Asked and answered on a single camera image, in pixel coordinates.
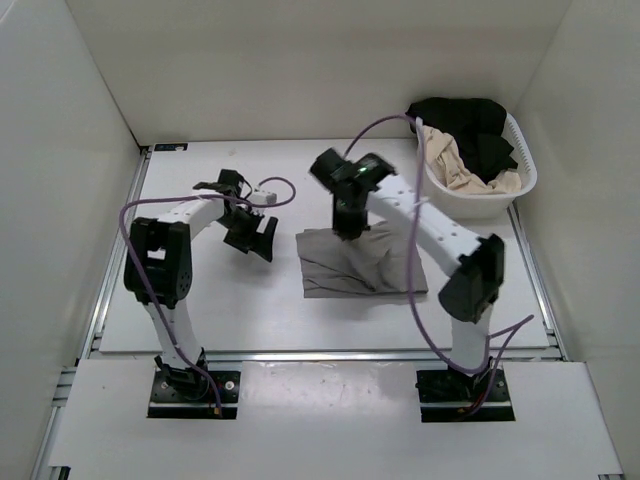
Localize grey trousers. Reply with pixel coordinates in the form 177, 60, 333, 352
296, 221, 408, 299

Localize white laundry basket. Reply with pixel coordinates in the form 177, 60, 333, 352
420, 113, 538, 220

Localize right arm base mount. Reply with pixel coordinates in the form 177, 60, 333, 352
415, 368, 516, 423

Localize black garment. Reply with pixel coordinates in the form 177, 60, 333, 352
406, 97, 518, 183

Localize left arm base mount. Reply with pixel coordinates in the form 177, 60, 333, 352
147, 368, 241, 420

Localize dark label sticker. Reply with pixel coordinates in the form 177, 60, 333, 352
154, 143, 188, 152

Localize aluminium front rail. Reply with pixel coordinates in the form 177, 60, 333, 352
207, 347, 563, 363

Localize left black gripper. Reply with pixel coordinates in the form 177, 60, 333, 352
216, 208, 278, 263

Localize beige garment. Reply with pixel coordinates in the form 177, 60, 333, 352
422, 125, 522, 195

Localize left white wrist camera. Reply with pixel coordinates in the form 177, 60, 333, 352
248, 189, 277, 206

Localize aluminium left rail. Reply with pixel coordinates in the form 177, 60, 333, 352
75, 146, 151, 366

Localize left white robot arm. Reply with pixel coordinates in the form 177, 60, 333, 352
119, 169, 278, 400

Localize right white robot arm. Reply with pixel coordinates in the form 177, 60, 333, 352
310, 149, 505, 400

